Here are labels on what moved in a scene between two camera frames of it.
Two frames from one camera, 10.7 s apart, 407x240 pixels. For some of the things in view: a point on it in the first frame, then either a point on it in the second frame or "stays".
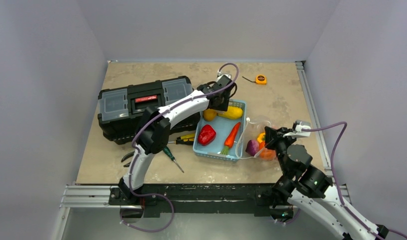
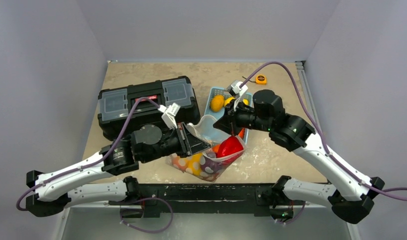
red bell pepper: [206, 135] -> [229, 146]
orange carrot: [230, 138] -> [241, 133]
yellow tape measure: [260, 79] stays
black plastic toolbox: [120, 109] stays
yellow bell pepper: [261, 137] -> [193, 166]
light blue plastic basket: [222, 138] -> [223, 91]
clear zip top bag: [252, 141] -> [205, 164]
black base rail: [187, 198] stays
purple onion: [252, 147] -> [209, 166]
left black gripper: [223, 107] -> [191, 143]
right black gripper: [270, 138] -> [231, 116]
